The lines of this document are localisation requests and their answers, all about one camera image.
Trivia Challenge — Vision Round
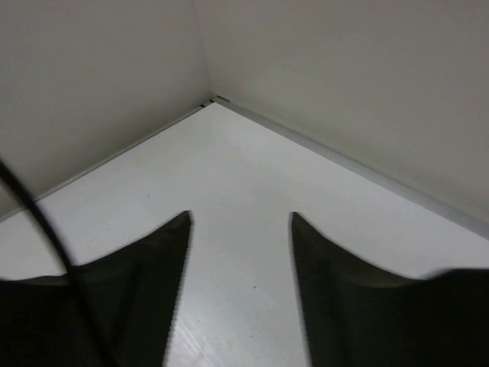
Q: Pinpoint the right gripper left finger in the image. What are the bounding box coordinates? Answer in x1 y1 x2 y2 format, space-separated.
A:
1 211 191 366

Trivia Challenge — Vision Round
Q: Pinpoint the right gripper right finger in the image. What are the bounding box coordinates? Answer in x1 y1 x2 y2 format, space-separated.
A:
290 212 488 366

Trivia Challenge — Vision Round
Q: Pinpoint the thin black headphone cable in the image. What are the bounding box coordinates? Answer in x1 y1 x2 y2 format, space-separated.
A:
0 158 112 367

